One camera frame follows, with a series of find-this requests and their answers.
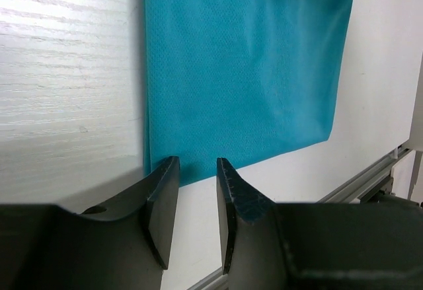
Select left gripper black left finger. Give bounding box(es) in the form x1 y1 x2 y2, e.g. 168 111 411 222
1 157 180 289

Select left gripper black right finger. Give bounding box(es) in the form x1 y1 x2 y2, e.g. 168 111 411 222
216 157 423 290

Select teal t shirt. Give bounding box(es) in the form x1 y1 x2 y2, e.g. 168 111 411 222
143 0 353 185

